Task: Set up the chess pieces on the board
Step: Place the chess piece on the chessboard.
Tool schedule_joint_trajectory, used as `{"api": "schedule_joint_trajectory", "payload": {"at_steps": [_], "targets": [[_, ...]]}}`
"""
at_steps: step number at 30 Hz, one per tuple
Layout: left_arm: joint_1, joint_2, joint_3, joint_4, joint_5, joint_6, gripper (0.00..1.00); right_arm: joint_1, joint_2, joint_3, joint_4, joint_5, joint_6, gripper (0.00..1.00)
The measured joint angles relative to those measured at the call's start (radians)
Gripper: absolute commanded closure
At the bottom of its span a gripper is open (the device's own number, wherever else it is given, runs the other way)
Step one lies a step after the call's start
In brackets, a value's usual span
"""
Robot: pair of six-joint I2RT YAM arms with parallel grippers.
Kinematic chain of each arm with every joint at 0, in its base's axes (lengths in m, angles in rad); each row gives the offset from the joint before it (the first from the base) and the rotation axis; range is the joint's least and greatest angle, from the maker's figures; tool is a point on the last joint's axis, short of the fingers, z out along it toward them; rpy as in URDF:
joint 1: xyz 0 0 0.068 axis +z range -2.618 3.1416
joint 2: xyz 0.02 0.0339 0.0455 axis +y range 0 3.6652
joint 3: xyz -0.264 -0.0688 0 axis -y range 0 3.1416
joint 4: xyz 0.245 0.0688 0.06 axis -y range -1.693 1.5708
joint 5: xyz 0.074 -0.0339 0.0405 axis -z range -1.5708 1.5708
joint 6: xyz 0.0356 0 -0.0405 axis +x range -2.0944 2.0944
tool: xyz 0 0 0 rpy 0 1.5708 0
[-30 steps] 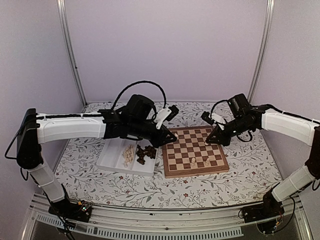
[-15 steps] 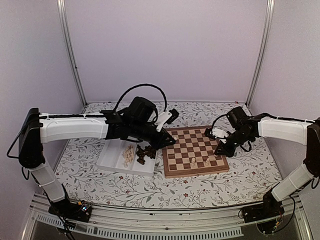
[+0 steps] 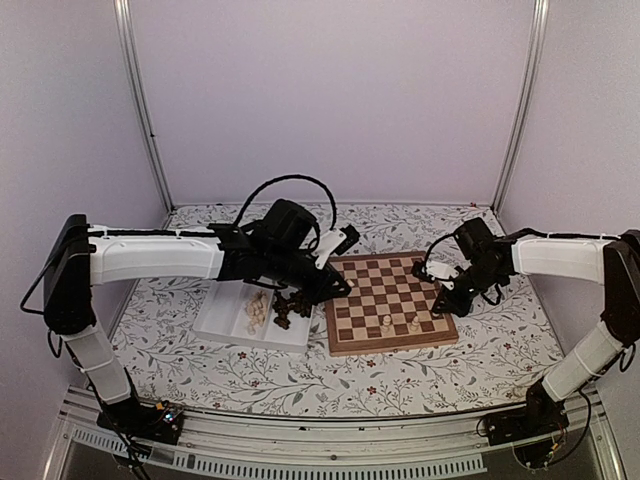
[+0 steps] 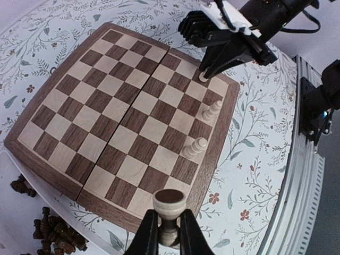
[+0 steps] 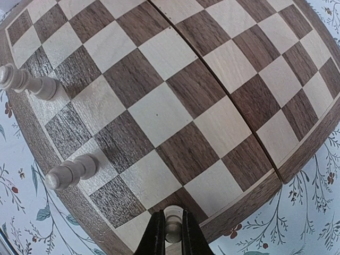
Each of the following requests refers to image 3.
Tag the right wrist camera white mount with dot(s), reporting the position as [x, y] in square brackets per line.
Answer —
[433, 271]

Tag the white plastic compartment tray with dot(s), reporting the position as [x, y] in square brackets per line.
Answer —
[241, 314]

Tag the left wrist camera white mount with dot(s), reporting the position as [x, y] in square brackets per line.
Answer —
[334, 242]

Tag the wooden chess board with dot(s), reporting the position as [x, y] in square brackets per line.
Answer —
[382, 284]

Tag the left aluminium frame post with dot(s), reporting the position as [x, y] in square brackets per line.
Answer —
[123, 17]

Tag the aluminium frame post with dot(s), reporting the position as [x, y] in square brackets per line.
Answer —
[123, 17]
[532, 63]

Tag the light chess king piece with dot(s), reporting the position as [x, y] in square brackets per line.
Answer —
[385, 327]

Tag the pile of dark chess pieces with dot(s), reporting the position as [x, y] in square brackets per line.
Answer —
[294, 303]

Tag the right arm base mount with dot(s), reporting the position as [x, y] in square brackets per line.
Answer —
[541, 425]

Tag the pile of light chess pieces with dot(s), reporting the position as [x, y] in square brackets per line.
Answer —
[258, 309]

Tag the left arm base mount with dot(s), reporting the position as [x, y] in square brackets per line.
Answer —
[161, 423]

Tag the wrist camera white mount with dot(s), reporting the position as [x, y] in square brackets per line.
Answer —
[433, 271]
[334, 242]

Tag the floral patterned table mat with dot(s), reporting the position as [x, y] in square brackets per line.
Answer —
[501, 351]

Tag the front aluminium rail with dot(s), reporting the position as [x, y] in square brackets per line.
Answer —
[230, 445]

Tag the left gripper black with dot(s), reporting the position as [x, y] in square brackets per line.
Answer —
[324, 291]

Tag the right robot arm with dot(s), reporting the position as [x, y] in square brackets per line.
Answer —
[589, 283]

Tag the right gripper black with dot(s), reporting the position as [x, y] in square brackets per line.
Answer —
[459, 307]

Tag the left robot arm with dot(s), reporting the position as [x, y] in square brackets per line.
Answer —
[283, 249]

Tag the right aluminium frame post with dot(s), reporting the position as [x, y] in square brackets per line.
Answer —
[532, 63]

